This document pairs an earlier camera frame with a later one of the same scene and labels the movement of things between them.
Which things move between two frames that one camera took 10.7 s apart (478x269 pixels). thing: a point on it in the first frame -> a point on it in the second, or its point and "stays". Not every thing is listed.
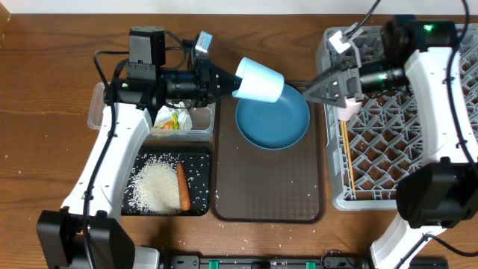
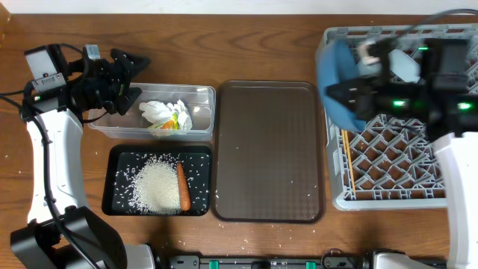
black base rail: x=266 y=261 stays
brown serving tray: x=253 y=184 stays
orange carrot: x=184 y=187 stays
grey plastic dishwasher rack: x=367 y=156 stays
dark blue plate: x=277 y=125 -> x=335 y=63
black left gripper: x=204 y=67 -> x=116 y=86
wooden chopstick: x=349 y=157 stays
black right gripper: x=340 y=90 -> x=371 y=89
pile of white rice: x=154 y=187 stays
